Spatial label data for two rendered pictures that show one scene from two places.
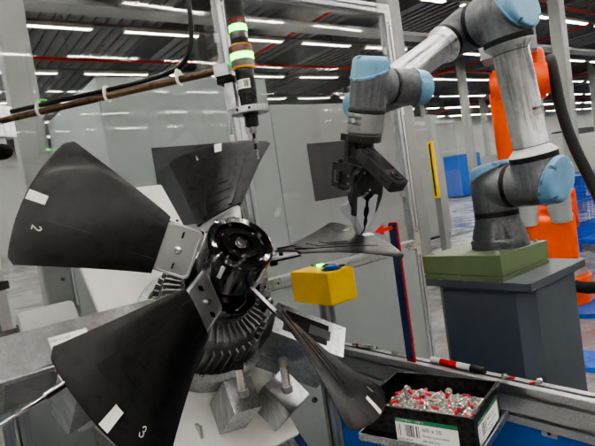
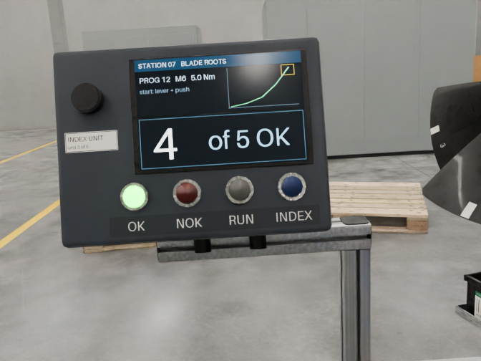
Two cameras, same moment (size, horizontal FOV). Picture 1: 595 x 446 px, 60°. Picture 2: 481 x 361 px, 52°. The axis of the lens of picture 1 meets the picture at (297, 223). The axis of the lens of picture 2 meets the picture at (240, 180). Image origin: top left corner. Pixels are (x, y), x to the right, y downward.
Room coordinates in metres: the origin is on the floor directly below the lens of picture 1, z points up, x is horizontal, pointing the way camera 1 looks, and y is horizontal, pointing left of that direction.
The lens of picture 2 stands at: (1.00, -1.05, 1.23)
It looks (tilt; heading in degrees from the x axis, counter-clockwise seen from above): 13 degrees down; 127
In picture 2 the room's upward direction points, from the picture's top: 3 degrees counter-clockwise
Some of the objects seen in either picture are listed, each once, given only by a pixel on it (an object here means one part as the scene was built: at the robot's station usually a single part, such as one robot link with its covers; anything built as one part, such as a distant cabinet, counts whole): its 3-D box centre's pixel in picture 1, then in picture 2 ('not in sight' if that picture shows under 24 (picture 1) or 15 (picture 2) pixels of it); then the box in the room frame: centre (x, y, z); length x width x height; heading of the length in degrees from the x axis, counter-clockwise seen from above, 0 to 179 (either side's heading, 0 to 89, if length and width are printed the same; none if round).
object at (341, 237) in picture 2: not in sight; (263, 238); (0.70, -0.62, 1.04); 0.24 x 0.03 x 0.03; 38
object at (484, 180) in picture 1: (495, 186); not in sight; (1.41, -0.55, 1.23); 0.13 x 0.12 x 0.14; 31
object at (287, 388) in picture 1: (284, 374); not in sight; (0.93, 0.06, 0.96); 0.02 x 0.02 x 0.06
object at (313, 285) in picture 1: (323, 286); not in sight; (1.43, -0.05, 1.02); 0.16 x 0.10 x 0.11; 38
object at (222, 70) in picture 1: (242, 88); not in sight; (0.98, 0.07, 1.50); 0.09 x 0.07 x 0.10; 73
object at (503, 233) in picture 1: (498, 228); not in sight; (1.41, -0.54, 1.11); 0.15 x 0.15 x 0.10
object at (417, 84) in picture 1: (400, 88); not in sight; (1.11, -0.26, 1.48); 0.11 x 0.11 x 0.08; 31
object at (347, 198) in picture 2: not in sight; (347, 203); (-0.70, 2.67, 0.07); 1.20 x 1.00 x 0.15; 20
